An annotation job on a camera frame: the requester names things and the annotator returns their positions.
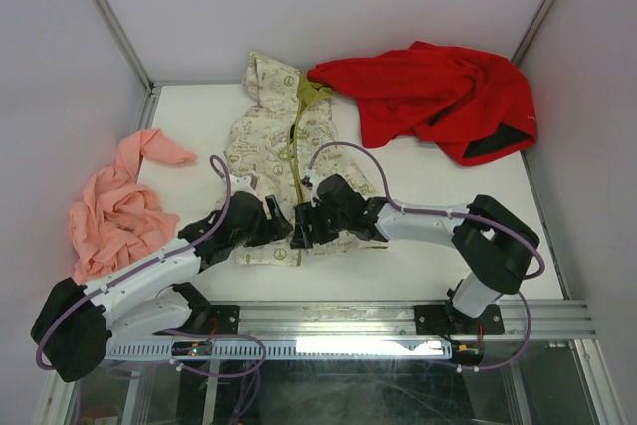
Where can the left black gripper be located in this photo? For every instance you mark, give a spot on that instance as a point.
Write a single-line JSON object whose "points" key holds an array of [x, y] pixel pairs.
{"points": [[272, 230]]}

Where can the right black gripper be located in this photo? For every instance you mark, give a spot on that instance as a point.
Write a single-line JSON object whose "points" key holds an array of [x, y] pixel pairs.
{"points": [[305, 214]]}

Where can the cream green patterned jacket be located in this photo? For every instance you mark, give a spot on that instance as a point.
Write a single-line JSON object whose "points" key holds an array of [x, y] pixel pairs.
{"points": [[274, 142]]}

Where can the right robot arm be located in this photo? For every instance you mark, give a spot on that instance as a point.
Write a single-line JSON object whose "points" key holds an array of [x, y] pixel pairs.
{"points": [[494, 243]]}

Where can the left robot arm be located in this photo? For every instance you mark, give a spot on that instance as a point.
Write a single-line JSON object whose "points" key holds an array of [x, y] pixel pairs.
{"points": [[165, 275]]}

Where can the pink garment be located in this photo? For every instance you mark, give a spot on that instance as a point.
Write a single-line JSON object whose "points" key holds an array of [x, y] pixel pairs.
{"points": [[116, 220]]}

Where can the red garment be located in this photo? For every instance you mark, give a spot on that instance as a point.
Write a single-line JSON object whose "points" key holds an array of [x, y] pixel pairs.
{"points": [[476, 106]]}

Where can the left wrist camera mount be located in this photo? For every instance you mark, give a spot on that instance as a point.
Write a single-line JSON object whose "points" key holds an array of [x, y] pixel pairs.
{"points": [[247, 184]]}

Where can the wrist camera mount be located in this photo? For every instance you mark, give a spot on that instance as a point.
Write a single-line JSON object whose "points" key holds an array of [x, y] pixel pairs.
{"points": [[311, 181], [247, 184]]}

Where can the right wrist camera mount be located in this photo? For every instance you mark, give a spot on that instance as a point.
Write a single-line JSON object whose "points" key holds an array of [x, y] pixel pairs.
{"points": [[311, 181]]}

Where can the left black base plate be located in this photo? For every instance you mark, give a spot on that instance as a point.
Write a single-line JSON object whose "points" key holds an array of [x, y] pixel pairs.
{"points": [[219, 318]]}

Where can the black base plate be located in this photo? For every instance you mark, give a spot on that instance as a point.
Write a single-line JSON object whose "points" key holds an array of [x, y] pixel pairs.
{"points": [[219, 318], [440, 319]]}

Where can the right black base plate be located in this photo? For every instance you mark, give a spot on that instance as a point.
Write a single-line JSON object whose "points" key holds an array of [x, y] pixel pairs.
{"points": [[440, 319]]}

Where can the white slotted cable duct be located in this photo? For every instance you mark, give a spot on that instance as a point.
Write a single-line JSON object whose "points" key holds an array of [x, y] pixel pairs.
{"points": [[305, 347]]}

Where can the left aluminium corner post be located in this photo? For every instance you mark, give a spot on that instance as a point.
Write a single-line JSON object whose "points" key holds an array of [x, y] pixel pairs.
{"points": [[123, 43]]}

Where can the aluminium corner post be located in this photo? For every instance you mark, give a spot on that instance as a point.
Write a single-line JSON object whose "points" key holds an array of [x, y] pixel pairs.
{"points": [[538, 18], [123, 43]]}

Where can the aluminium front rail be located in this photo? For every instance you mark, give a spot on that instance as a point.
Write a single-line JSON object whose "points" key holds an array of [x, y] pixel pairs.
{"points": [[551, 320]]}

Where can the right aluminium corner post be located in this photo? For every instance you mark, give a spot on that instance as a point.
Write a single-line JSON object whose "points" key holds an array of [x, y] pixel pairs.
{"points": [[538, 18]]}

